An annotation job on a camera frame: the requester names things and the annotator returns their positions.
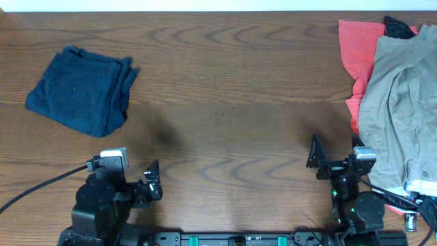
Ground navy blue shorts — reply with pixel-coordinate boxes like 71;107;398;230
25;46;139;137

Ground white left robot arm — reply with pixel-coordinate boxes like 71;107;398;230
57;156;163;246

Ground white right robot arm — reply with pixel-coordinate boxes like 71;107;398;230
306;135;408;246

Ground khaki grey shirt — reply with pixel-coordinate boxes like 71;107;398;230
358;25;436;196

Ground multicoloured garment at edge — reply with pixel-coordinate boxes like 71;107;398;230
384;186;437;233

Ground coral red garment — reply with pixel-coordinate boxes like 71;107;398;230
338;20;418;134

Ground black garment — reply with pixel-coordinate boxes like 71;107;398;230
383;16;416;40

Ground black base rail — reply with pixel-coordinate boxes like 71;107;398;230
66;222;409;246

